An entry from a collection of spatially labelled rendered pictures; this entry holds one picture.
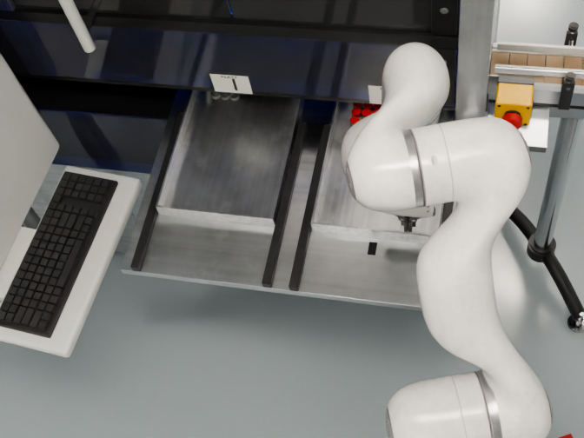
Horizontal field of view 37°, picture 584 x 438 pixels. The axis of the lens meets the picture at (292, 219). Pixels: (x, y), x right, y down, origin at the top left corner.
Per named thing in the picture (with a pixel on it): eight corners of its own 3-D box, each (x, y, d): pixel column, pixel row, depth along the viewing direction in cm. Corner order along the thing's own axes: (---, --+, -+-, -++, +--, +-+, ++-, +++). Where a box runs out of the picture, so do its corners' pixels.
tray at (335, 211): (339, 101, 200) (338, 91, 197) (455, 109, 195) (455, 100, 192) (312, 231, 184) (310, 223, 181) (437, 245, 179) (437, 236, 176)
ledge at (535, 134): (489, 96, 198) (490, 90, 196) (549, 100, 195) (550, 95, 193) (483, 148, 191) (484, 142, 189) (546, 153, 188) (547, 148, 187)
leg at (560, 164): (525, 238, 266) (557, 79, 199) (556, 241, 264) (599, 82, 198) (523, 264, 261) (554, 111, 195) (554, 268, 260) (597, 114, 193)
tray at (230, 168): (197, 89, 207) (194, 80, 204) (305, 97, 202) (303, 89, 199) (159, 215, 191) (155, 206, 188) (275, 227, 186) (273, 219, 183)
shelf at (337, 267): (179, 93, 210) (177, 88, 208) (478, 116, 195) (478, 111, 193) (122, 273, 188) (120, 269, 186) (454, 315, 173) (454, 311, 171)
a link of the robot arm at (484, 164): (435, 429, 135) (541, 411, 134) (450, 481, 124) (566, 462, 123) (389, 119, 115) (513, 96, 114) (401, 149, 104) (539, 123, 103)
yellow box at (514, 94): (495, 96, 185) (498, 74, 179) (531, 98, 184) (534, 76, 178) (493, 125, 182) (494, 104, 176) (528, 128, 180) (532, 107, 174)
